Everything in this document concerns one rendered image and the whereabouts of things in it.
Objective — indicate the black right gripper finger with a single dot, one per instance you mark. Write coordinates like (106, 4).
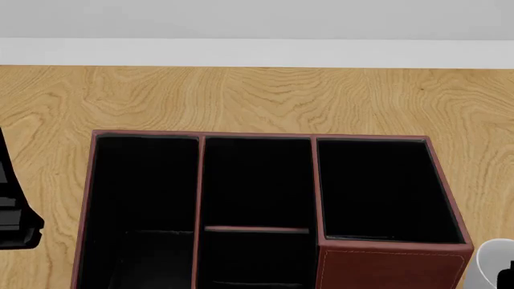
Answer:
(507, 278)

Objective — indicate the brown leather desk caddy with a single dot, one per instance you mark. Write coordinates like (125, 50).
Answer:
(385, 268)

